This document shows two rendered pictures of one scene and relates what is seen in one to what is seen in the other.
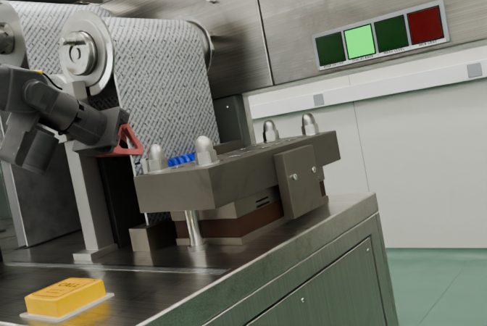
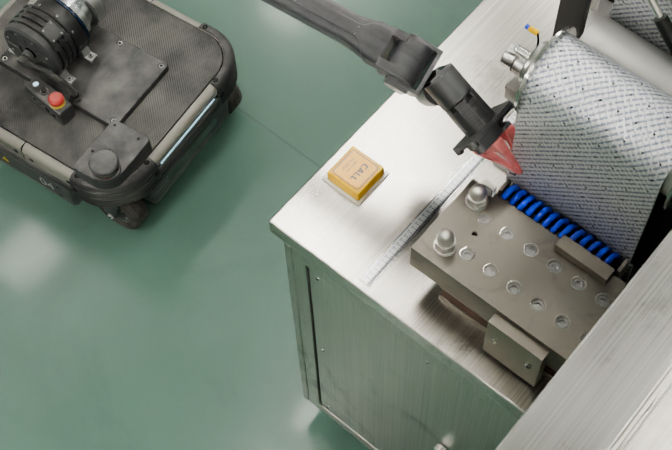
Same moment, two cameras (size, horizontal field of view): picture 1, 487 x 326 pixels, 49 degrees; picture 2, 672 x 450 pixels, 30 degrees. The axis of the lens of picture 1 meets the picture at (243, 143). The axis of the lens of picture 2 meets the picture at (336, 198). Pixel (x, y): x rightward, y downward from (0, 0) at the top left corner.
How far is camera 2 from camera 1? 2.00 m
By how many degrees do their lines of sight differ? 90
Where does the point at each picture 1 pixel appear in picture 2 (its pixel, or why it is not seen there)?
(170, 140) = (560, 196)
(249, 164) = (460, 287)
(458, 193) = not seen: outside the picture
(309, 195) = (514, 365)
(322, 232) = (471, 377)
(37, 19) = not seen: outside the picture
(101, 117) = (468, 129)
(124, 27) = (556, 99)
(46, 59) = not seen: outside the picture
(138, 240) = not seen: hidden behind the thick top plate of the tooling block
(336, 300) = (473, 406)
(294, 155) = (505, 337)
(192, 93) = (614, 201)
